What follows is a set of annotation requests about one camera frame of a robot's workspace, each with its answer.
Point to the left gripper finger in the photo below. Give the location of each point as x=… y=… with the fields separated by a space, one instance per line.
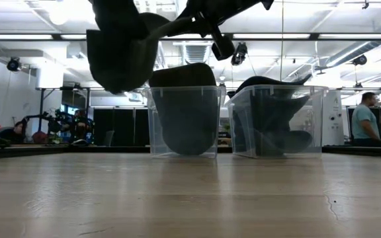
x=192 y=13

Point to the dark green cap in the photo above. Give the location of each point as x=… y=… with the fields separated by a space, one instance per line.
x=121 y=63
x=185 y=119

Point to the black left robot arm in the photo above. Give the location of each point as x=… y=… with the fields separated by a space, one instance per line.
x=268 y=3

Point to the black ceiling lamp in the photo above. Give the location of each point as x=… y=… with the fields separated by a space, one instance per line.
x=13 y=64
x=360 y=60
x=240 y=54

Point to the black partition panels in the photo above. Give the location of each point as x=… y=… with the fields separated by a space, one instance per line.
x=124 y=127

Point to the clear plastic bin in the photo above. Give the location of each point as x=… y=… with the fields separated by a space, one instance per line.
x=152 y=145
x=317 y=132

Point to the white pillar box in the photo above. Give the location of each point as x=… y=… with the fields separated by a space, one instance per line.
x=50 y=77

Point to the white kiosk column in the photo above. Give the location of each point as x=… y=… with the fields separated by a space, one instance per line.
x=334 y=119

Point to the background robot station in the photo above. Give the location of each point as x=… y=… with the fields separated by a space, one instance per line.
x=58 y=124

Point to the black metal stand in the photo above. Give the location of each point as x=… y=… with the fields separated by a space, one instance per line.
x=41 y=102

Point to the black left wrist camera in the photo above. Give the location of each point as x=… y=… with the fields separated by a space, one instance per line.
x=224 y=48

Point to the black metal table frame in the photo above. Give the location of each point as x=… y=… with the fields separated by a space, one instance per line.
x=28 y=151

